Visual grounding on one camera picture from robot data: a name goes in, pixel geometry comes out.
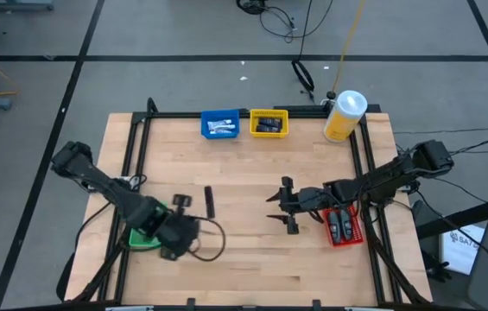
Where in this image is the blue plastic basket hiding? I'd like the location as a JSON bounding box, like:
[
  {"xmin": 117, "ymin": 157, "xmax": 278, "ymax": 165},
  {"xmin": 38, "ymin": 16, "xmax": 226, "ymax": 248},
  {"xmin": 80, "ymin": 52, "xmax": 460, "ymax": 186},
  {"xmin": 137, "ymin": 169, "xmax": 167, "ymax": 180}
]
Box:
[{"xmin": 200, "ymin": 109, "xmax": 241, "ymax": 140}]

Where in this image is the black strap loop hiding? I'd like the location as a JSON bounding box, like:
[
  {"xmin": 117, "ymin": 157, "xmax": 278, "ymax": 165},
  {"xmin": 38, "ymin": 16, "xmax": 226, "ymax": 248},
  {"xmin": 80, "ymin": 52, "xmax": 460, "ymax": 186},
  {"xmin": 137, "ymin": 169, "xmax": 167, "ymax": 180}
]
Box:
[{"xmin": 290, "ymin": 59, "xmax": 316, "ymax": 104}]

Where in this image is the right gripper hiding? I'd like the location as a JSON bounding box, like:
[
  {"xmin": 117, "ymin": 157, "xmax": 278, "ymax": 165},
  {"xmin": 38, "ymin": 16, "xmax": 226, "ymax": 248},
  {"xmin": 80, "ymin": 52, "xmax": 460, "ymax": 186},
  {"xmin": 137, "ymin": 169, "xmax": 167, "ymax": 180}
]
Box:
[{"xmin": 265, "ymin": 175, "xmax": 335, "ymax": 236}]

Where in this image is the yellow plastic basket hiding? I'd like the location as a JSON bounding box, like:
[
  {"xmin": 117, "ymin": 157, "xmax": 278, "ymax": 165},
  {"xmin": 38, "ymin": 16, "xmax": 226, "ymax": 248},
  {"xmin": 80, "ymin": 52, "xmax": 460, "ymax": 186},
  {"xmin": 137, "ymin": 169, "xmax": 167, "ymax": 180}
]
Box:
[{"xmin": 249, "ymin": 108, "xmax": 290, "ymax": 139}]

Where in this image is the black stand bar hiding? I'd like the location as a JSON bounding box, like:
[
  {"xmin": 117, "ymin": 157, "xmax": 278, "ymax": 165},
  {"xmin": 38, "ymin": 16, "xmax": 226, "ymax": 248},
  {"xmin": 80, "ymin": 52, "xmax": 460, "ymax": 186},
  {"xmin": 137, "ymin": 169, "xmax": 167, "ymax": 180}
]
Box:
[{"xmin": 411, "ymin": 192, "xmax": 488, "ymax": 241}]

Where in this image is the black aluminium table frame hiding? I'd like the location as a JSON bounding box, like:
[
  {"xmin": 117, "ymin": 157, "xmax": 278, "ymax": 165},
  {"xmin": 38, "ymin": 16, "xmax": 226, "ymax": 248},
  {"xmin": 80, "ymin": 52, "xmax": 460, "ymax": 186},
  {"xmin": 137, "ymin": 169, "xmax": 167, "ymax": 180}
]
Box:
[{"xmin": 55, "ymin": 97, "xmax": 433, "ymax": 308}]

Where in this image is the white yellow wipes canister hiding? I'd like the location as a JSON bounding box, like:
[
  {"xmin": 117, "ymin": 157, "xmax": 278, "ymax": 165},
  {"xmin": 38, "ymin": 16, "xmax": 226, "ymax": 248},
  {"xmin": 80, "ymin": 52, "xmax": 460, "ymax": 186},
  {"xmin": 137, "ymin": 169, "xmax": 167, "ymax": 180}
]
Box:
[{"xmin": 322, "ymin": 89, "xmax": 369, "ymax": 143}]

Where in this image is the green plastic basket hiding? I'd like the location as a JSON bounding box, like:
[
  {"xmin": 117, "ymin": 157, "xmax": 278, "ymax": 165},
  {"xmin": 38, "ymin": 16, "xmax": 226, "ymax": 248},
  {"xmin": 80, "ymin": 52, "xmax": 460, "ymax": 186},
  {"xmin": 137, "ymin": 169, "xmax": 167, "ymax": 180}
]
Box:
[{"xmin": 129, "ymin": 202, "xmax": 169, "ymax": 251}]

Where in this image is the black floor cable bundle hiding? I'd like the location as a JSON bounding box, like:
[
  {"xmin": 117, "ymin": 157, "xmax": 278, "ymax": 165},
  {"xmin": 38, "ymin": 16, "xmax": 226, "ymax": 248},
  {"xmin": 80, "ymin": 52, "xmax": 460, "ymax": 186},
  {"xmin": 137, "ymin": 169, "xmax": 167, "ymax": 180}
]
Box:
[{"xmin": 235, "ymin": 0, "xmax": 335, "ymax": 44}]

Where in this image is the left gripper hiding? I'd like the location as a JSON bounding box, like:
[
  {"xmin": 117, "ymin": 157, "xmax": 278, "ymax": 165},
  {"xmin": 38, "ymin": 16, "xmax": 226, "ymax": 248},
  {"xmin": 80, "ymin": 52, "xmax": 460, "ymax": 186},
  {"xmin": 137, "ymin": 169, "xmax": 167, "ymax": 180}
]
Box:
[{"xmin": 156, "ymin": 194, "xmax": 202, "ymax": 260}]

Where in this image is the red plastic basket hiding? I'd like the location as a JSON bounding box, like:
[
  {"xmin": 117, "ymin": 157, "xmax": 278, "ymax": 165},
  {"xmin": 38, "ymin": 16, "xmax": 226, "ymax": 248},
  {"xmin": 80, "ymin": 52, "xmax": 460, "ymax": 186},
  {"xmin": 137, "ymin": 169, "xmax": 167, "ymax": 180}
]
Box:
[{"xmin": 321, "ymin": 203, "xmax": 364, "ymax": 248}]

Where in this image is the white printed sign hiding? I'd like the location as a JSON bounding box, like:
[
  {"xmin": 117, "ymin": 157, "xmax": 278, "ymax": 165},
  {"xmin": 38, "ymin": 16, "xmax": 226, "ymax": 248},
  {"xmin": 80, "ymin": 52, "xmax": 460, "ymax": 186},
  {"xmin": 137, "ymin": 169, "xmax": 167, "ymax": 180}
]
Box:
[{"xmin": 439, "ymin": 223, "xmax": 485, "ymax": 276}]

